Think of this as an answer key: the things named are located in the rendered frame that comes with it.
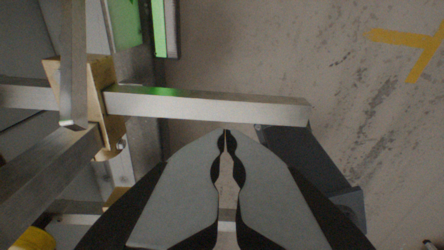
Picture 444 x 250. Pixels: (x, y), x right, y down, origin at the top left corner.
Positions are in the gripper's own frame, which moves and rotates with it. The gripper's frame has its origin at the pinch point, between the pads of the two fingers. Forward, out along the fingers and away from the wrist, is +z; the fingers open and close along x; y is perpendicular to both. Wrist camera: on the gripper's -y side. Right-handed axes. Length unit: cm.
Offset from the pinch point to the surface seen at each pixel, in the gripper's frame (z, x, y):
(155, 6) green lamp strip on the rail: 26.3, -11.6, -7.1
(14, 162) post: 2.7, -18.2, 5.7
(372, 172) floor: 96, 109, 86
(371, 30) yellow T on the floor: 96, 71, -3
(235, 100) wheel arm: 11.5, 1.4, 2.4
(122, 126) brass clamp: 14.5, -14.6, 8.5
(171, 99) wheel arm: 11.4, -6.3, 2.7
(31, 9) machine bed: 32.7, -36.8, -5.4
